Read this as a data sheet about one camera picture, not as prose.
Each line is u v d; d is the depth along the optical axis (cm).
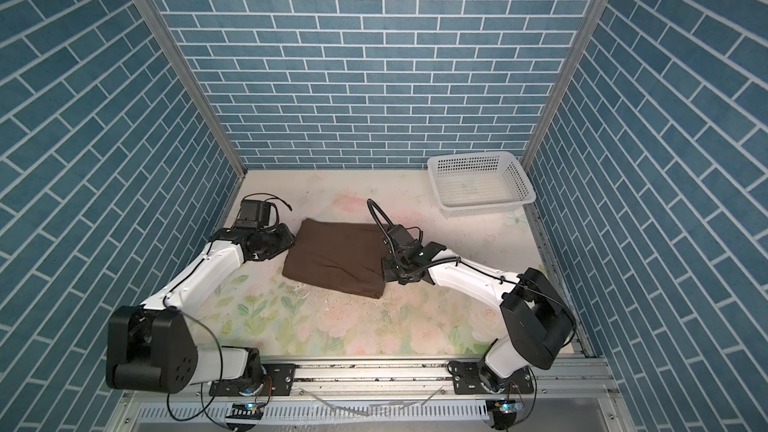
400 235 66
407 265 64
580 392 74
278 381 73
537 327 44
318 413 77
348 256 91
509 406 72
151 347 41
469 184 117
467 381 73
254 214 67
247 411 72
